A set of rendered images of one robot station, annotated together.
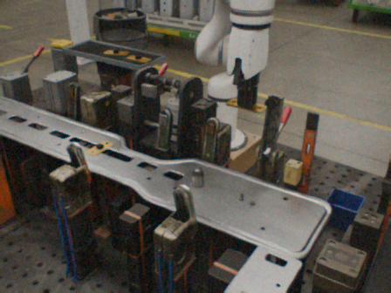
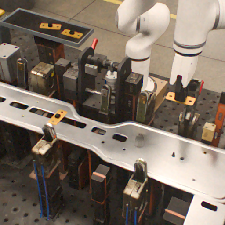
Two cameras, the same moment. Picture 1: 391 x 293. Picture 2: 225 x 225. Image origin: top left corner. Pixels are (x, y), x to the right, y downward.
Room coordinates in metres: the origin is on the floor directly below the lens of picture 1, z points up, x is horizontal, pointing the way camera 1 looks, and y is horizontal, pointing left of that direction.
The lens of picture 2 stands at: (-0.07, 0.21, 2.02)
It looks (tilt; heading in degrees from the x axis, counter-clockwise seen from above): 40 degrees down; 353
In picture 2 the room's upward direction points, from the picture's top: straight up
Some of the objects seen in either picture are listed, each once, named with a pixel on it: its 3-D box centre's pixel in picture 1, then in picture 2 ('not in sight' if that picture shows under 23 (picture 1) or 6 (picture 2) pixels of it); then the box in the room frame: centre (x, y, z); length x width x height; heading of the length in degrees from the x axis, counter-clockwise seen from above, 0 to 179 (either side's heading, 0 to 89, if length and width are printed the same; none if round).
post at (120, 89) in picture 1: (126, 139); (67, 99); (1.34, 0.25, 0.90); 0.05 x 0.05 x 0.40; 58
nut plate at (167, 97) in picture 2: (246, 103); (180, 97); (0.86, -0.11, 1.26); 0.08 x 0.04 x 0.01; 58
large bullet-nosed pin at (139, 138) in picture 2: (197, 178); (139, 140); (0.93, 0.00, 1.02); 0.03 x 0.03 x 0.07
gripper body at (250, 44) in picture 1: (250, 46); (186, 62); (0.86, -0.11, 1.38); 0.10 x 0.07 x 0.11; 148
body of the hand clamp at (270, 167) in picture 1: (265, 205); (184, 150); (1.00, -0.20, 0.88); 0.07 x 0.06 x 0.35; 148
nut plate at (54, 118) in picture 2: (99, 146); (57, 116); (1.11, 0.28, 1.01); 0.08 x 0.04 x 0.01; 147
